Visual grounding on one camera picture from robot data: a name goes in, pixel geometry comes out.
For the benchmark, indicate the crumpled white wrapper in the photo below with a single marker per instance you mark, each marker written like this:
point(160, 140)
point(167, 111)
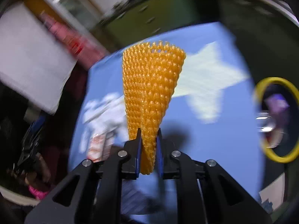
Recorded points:
point(102, 112)

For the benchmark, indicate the blue star tablecloth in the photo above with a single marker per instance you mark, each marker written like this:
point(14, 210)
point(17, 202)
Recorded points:
point(205, 133)

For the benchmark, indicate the orange foam fruit net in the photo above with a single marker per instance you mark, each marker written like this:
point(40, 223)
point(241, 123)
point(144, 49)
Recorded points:
point(149, 93)

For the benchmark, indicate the red checkered apron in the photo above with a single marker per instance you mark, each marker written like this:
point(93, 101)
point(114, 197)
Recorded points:
point(70, 37)

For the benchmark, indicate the person's left hand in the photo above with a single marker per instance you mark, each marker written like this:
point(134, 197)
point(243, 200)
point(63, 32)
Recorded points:
point(39, 170)

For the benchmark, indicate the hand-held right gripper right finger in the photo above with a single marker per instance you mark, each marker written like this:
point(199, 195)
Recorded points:
point(160, 158)

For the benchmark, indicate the purple cardboard box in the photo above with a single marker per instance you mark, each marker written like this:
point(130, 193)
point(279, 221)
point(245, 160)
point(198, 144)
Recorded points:
point(278, 107)

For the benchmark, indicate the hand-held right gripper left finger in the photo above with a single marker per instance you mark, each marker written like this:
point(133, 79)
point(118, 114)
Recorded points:
point(138, 154)

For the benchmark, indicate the yellow rimmed black bin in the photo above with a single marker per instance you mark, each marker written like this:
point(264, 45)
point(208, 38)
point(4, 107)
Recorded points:
point(262, 142)

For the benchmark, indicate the white hanging cloth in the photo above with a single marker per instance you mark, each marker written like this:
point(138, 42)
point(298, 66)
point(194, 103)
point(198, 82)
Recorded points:
point(32, 63)

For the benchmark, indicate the red and white packet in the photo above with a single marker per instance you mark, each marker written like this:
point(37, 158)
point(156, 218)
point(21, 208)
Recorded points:
point(98, 147)

